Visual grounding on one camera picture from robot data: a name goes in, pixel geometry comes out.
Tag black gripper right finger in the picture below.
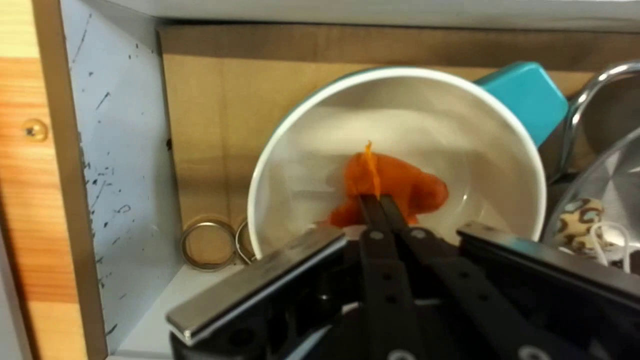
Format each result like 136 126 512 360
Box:
382 195 640 360

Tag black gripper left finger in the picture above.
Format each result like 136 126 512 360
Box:
166 195 428 360

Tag orange plush doll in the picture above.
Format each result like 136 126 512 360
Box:
325 141 450 228

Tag stainless steel pot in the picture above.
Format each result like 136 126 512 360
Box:
541 61 640 272

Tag beige patterned plush toy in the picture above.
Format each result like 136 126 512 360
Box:
556 196 631 269

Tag white toy kitchen sink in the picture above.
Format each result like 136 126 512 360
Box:
57 0 640 360

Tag metal sink drain ring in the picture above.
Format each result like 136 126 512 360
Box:
178 217 239 271
234 219 260 266

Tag white pot teal handles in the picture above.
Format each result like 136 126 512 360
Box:
246 61 570 266

